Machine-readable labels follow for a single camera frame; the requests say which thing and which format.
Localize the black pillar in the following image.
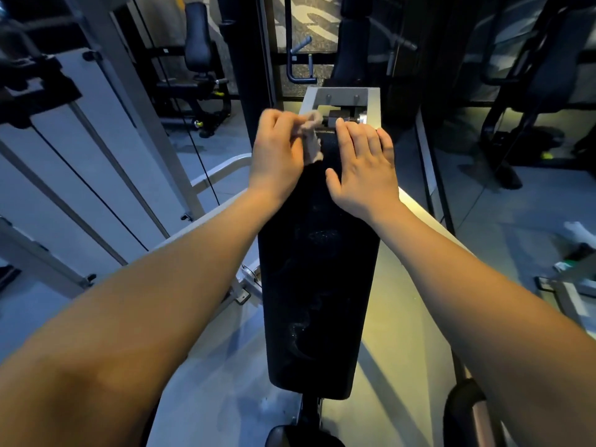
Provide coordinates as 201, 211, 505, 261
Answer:
216, 0, 282, 145

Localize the person's left hand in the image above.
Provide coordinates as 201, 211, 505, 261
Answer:
249, 109, 322, 205

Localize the person's right hand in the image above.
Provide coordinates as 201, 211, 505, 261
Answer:
325, 118, 401, 227

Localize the black steel cable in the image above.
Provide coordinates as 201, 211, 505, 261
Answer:
132, 0, 220, 206
30, 125, 150, 252

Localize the chrome guide rod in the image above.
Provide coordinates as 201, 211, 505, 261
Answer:
0, 140, 129, 267
68, 102, 171, 240

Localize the white cloth bundle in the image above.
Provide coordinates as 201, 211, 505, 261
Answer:
563, 222, 596, 246

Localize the grey gym machine frame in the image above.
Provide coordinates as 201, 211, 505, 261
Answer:
0, 0, 596, 350

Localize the black seated gym machine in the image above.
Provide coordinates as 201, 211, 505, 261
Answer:
114, 2, 232, 139

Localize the black weight stack carriage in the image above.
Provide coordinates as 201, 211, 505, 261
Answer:
0, 55, 83, 130

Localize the beige cleaning cloth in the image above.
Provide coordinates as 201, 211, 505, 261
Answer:
297, 110, 325, 166

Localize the black padded backrest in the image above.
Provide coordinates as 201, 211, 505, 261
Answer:
257, 130, 382, 400

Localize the person's right forearm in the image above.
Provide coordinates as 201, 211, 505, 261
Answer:
372, 202, 596, 447

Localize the black padded seat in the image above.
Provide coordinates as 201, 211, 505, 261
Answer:
264, 424, 345, 447

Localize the person's left forearm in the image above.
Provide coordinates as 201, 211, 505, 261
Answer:
0, 188, 280, 447

